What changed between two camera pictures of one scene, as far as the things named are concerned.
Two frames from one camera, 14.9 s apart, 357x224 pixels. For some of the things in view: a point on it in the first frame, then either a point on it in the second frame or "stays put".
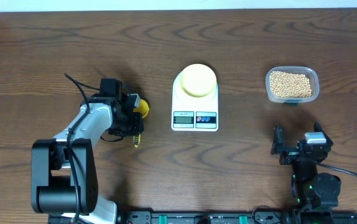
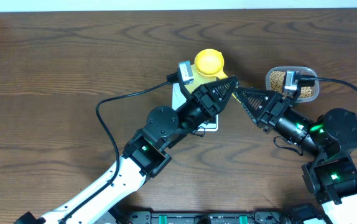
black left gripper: [135, 127] -> [204, 102]
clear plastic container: [291, 84] stays put
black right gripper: [288, 155] -> [277, 106]
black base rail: [233, 217] stays put
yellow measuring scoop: [143, 108] -> [208, 66]
